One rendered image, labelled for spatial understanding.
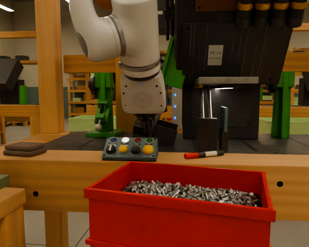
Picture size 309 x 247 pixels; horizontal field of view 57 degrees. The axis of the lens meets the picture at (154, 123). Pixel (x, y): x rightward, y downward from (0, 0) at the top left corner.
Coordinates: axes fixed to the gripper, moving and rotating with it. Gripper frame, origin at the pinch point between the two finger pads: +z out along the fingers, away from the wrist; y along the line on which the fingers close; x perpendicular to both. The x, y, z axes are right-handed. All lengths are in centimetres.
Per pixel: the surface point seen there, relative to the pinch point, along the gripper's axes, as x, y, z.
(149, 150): -0.9, 0.1, 9.0
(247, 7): 26.9, 26.6, -18.5
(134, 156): -2.4, -4.0, 10.1
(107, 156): -2.4, -11.5, 10.1
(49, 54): 67, -54, 16
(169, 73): 30.6, 4.8, 4.5
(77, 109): 768, -381, 613
